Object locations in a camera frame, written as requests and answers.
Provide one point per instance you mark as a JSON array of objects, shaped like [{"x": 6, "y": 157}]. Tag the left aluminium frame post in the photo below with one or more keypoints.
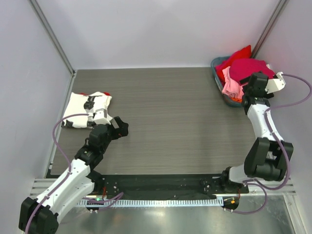
[{"x": 50, "y": 32}]

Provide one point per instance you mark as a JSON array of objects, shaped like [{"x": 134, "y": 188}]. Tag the red t shirt in basket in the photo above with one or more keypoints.
[{"x": 244, "y": 53}]

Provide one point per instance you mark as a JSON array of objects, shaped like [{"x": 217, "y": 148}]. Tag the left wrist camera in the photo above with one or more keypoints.
[{"x": 102, "y": 117}]

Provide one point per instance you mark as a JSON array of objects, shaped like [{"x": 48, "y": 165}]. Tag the blue laundry basket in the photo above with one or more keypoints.
[{"x": 216, "y": 63}]

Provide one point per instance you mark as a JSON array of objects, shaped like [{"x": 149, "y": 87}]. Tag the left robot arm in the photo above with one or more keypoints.
[{"x": 43, "y": 214}]

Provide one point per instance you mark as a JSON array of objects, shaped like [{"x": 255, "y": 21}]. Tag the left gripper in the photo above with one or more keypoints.
[{"x": 121, "y": 131}]

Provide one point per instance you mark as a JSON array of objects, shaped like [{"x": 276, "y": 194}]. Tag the pink t shirt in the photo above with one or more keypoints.
[{"x": 231, "y": 88}]

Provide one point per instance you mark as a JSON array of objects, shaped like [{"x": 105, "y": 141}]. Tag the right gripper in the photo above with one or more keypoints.
[{"x": 247, "y": 89}]

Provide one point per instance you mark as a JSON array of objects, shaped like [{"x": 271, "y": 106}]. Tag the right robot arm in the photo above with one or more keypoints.
[{"x": 269, "y": 155}]

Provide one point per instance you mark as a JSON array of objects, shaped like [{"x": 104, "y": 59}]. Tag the orange t shirt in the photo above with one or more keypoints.
[{"x": 236, "y": 99}]

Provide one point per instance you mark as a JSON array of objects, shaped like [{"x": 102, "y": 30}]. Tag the folded white t shirt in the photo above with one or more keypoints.
[{"x": 81, "y": 108}]

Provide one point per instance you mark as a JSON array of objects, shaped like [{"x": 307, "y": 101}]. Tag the crimson t shirt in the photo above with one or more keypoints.
[{"x": 245, "y": 67}]

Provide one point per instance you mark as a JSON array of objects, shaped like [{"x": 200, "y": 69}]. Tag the right aluminium frame post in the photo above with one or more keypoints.
[{"x": 278, "y": 10}]

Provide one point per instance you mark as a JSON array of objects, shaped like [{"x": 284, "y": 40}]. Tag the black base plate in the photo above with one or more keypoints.
[{"x": 165, "y": 187}]

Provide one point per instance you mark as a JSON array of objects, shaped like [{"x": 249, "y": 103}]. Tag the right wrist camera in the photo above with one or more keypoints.
[{"x": 275, "y": 84}]

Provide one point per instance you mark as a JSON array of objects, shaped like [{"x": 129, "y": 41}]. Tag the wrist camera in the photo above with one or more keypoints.
[
  {"x": 102, "y": 117},
  {"x": 275, "y": 84}
]

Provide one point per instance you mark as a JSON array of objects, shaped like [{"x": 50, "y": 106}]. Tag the slotted cable duct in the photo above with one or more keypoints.
[{"x": 154, "y": 203}]

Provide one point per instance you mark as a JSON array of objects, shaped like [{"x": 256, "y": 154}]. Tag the aluminium frame post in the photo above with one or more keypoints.
[
  {"x": 50, "y": 32},
  {"x": 278, "y": 10}
]

